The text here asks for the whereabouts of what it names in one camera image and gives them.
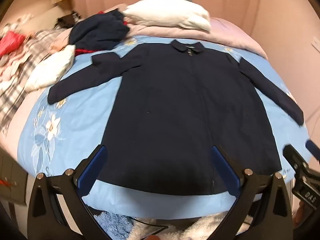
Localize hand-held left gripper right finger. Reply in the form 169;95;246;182
210;144;293;240

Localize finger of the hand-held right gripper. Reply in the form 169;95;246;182
305;139;320;162
282;144;311;178

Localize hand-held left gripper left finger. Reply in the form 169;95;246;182
27;145;110;240

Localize navy blue jacket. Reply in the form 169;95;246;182
48;39;304;196

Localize pile of pink clothes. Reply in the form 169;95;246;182
0;51;30;87

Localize person's right hand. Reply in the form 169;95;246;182
293;201;306;228

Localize blue floral bed sheet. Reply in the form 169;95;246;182
19;36;313;215

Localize grey bedside cabinet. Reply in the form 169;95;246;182
0;147;29;220

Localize pink bed sheet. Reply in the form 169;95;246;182
0;90;50;160

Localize grey plaid blanket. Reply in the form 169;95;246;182
0;29;73;130

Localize white folded cloth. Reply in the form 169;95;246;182
25;44;76;92

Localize peach cloth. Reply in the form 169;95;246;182
51;39;67;53

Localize dark navy garment pile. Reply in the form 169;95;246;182
69;9;130;50

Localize pink quilt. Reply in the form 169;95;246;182
102;4;268;58

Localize red puffer jacket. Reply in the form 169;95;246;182
0;30;27;57

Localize black clothing heap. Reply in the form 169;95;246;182
57;11;82;28

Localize white plush toys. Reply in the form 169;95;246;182
14;12;35;26

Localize large white pillow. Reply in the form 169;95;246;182
122;0;212;32

